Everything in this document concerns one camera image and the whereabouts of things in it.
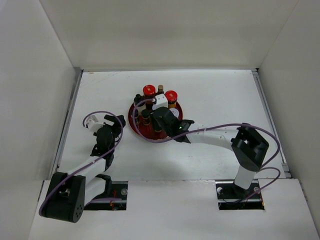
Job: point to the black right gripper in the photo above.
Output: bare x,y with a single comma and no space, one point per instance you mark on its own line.
154,121

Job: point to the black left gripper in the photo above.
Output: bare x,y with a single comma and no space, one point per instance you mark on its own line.
117,126

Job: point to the black cap pepper bottle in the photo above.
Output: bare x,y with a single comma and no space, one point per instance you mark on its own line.
156,127

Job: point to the red lid sauce jar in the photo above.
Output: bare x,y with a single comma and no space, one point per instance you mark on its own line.
149,92

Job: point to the yellow label oil bottle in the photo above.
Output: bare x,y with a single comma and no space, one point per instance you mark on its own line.
160,89

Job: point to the clear salt shaker black top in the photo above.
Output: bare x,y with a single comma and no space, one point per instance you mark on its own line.
137,102

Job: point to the white lid seasoning jar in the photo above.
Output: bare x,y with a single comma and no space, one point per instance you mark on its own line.
175,112

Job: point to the small black cap spice bottle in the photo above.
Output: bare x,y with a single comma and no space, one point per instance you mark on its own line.
136,118

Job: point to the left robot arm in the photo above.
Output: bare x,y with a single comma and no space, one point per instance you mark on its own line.
70,192

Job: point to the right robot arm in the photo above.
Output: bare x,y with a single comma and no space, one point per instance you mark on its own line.
248,146

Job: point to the red round tray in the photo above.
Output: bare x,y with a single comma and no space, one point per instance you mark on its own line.
147,131

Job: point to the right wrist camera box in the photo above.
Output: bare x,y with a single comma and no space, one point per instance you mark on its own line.
160,100

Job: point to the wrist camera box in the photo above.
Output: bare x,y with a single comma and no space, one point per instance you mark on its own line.
160,100
93,124

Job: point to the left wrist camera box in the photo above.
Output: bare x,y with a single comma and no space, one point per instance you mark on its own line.
93,124

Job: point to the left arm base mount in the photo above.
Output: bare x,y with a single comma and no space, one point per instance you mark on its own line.
103,194

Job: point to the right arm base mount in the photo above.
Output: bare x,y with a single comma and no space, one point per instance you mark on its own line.
232,197

